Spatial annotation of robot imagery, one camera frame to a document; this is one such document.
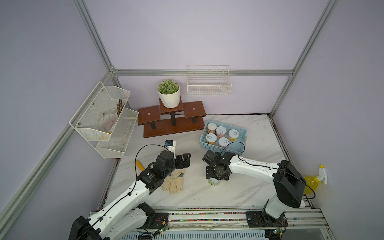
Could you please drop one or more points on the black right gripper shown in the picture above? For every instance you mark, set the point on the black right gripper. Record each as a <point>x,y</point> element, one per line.
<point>209,173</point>

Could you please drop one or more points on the tan label can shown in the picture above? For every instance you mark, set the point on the tan label can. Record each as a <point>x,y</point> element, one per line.
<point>211,138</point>

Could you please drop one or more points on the orange can white lid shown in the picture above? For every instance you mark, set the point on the orange can white lid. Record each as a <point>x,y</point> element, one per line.
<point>221,132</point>

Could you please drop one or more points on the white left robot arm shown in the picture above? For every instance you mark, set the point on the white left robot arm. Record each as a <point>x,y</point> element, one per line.
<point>129,211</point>

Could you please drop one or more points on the aluminium frame post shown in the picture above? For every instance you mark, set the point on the aluminium frame post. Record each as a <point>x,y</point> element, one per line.
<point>91,27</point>

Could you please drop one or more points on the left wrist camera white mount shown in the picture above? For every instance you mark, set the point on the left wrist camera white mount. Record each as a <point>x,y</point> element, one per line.
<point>171,146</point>

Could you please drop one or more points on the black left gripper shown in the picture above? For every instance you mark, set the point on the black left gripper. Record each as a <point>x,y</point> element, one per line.
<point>185,160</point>

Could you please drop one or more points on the white wire wall basket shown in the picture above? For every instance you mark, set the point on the white wire wall basket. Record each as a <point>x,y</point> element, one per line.
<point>208,81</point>

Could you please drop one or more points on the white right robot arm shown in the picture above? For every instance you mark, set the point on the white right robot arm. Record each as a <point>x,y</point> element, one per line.
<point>289,184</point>

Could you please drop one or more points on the potted succulent white pot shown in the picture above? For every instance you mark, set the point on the potted succulent white pot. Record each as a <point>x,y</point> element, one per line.
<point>169,92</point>

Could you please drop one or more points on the yellow label can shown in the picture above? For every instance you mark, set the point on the yellow label can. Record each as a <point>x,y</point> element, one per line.
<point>233,135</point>

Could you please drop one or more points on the cream work glove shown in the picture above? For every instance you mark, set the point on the cream work glove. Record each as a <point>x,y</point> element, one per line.
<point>175,182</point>

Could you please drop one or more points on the green label can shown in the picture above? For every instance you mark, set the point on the green label can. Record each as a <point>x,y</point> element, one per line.
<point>213,182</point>

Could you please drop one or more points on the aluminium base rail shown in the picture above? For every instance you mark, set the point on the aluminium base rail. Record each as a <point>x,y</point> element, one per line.
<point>221,224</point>

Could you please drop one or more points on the brown wooden riser shelf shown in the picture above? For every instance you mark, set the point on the brown wooden riser shelf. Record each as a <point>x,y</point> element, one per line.
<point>160,120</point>

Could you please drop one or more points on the white perforated wall rack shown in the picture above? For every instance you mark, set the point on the white perforated wall rack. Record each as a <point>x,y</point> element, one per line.
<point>105,121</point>

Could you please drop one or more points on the light blue plastic basket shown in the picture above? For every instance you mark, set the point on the light blue plastic basket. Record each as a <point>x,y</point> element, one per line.
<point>237,147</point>

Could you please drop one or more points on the yellow spray bottle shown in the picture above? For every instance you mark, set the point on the yellow spray bottle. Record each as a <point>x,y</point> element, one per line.
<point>313,182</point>

